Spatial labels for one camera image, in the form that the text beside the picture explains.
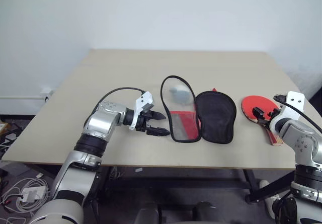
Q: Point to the dark rounded shape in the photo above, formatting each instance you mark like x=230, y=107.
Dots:
x=148, y=212

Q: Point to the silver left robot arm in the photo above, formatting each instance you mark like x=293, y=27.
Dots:
x=100, y=123

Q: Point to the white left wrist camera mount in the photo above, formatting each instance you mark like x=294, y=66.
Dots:
x=144, y=99

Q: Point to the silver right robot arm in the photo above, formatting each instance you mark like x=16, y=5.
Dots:
x=302, y=138

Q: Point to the black red paddle case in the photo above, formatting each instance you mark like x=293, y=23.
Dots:
x=216, y=118

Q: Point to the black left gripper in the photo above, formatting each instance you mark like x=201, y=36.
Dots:
x=143, y=122

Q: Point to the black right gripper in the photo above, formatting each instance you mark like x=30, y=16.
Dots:
x=271, y=113

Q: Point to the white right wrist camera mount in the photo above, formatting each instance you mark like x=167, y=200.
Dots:
x=296, y=99

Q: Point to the cardboard box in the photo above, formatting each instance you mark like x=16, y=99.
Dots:
x=4, y=127

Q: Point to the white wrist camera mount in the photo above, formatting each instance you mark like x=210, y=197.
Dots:
x=144, y=99
x=296, y=99

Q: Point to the red table tennis paddle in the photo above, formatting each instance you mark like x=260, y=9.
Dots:
x=251, y=103

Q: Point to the grey tape piece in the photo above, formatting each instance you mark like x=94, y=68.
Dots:
x=139, y=170

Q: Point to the white power adapter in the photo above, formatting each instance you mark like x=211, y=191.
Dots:
x=32, y=193

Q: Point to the white shoe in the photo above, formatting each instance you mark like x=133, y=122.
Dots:
x=271, y=206
x=264, y=185

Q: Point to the black metal table frame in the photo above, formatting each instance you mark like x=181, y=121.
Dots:
x=249, y=183

